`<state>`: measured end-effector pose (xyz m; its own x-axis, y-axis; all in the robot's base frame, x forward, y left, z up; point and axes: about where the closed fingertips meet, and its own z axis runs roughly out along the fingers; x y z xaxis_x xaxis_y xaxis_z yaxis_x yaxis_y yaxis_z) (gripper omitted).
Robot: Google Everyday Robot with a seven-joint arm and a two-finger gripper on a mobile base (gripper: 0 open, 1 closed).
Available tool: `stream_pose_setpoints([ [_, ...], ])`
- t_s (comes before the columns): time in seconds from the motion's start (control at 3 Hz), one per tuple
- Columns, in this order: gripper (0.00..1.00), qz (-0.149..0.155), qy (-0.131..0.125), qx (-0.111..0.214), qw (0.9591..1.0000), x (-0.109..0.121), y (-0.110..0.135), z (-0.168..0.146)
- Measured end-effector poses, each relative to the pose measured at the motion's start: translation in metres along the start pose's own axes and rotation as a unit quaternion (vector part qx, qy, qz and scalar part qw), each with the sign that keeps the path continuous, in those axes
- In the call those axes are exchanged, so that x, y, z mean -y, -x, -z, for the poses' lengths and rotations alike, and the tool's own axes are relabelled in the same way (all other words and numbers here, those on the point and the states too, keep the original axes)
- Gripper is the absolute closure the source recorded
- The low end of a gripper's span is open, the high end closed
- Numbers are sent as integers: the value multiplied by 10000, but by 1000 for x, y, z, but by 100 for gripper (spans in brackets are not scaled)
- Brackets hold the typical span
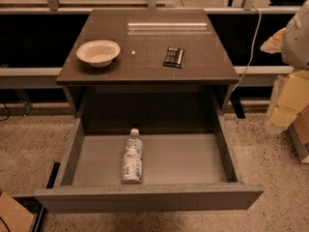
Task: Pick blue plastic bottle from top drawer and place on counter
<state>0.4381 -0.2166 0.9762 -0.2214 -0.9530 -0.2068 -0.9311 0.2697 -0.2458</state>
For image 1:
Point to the grey rail shelf behind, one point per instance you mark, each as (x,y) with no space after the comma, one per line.
(261,76)

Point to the box at right edge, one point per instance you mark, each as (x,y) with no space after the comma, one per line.
(299,131)

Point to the grey open top drawer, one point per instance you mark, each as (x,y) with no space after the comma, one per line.
(188,163)

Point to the cardboard box bottom left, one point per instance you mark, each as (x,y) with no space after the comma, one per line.
(13,216)

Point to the clear blue-label plastic bottle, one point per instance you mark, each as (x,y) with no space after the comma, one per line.
(132,159)

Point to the grey cabinet with counter top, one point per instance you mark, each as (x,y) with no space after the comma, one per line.
(144,37)

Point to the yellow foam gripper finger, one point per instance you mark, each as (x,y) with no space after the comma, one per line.
(290,95)
(273,44)

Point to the white bowl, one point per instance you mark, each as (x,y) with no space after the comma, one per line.
(98,53)

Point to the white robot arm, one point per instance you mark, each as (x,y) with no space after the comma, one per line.
(295,45)

